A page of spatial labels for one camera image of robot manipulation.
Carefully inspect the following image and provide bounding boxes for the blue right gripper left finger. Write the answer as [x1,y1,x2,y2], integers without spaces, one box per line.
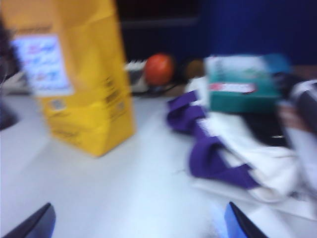
[0,202,56,238]

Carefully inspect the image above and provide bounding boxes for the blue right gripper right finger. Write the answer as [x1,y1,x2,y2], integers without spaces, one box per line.
[223,201,267,238]

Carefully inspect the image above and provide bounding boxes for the yellow printed paper bag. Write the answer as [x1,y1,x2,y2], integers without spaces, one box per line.
[0,0,137,158]

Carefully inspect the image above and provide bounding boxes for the black notebook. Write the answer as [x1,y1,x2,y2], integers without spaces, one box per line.
[247,113,291,147]

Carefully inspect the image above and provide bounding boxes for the green and white box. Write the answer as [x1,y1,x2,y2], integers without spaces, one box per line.
[206,55,282,113]

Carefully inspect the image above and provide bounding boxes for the black computer mouse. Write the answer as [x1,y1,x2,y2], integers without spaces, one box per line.
[148,85,169,95]

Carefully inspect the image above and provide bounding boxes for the brown kiwi fruit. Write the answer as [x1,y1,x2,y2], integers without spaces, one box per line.
[185,59,205,79]

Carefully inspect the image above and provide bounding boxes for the orange round fruit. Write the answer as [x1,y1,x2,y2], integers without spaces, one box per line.
[144,53,174,85]

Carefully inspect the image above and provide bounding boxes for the grey and white keyboard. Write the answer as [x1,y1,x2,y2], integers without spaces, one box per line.
[0,59,150,97]

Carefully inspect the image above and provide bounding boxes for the blue office partition panel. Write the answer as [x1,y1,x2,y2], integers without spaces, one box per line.
[200,0,317,65]

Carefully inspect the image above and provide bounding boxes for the black computer monitor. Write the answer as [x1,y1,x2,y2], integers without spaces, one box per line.
[115,0,202,28]

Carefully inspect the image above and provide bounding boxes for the white tote bag purple straps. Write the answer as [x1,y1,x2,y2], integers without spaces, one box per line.
[166,76,317,204]

